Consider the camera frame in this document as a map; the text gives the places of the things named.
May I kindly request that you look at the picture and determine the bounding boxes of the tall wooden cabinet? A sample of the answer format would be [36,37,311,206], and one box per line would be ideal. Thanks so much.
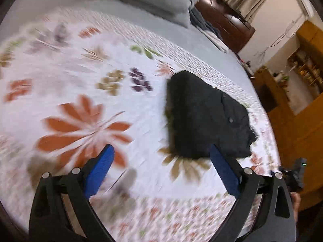
[288,20,323,99]

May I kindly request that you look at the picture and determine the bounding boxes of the dark wooden headboard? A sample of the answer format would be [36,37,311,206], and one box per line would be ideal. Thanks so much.
[193,0,255,54]

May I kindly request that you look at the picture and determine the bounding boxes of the grey pillow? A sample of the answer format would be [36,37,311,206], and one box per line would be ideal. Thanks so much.
[94,0,201,28]

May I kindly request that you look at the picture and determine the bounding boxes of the wooden desk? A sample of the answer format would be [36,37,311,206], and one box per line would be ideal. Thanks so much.
[252,67,296,116]

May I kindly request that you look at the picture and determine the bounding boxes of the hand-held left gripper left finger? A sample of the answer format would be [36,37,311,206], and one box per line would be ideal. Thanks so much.
[28,144,116,242]

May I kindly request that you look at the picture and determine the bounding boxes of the person's right hand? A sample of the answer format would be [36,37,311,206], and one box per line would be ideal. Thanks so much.
[290,192,301,220]

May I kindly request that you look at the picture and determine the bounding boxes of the floral quilted blanket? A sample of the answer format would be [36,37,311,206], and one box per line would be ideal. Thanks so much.
[0,6,282,242]

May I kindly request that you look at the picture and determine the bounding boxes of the grey wall cables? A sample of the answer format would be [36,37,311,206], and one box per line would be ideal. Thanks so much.
[255,18,306,58]

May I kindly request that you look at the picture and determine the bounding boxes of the white cloth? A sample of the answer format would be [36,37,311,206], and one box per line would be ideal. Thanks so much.
[204,31,229,53]

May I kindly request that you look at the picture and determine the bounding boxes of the black pants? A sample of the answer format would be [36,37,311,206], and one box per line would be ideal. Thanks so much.
[164,71,258,160]

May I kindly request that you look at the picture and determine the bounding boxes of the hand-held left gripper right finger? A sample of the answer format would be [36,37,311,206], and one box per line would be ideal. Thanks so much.
[209,144,297,242]

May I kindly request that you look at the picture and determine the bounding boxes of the blue-grey clothing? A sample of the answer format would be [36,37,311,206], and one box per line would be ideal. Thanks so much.
[189,7,224,41]

